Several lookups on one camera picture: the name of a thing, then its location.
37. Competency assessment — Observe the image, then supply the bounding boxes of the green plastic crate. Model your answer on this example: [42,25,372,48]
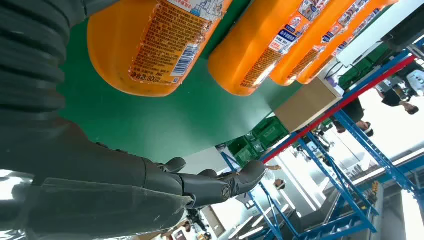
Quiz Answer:
[337,43,393,91]
[251,115,290,150]
[227,134,266,168]

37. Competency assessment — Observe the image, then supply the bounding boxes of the brown cardboard box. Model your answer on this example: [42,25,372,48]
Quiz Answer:
[274,76,344,133]

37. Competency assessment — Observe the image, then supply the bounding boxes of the white table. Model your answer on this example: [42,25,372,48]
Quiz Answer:
[336,0,424,67]

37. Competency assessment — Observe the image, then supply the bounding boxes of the blue metal shelf rack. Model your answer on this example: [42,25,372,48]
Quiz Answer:
[220,49,424,240]

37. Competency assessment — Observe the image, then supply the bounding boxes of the person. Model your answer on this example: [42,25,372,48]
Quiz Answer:
[331,97,375,138]
[263,163,287,191]
[375,61,421,116]

